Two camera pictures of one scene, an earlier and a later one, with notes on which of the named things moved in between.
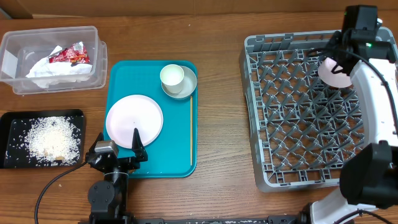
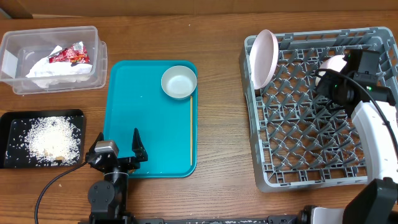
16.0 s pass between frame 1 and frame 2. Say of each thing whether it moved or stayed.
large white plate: moved
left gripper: stayed
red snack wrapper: stayed
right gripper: moved
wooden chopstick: stayed
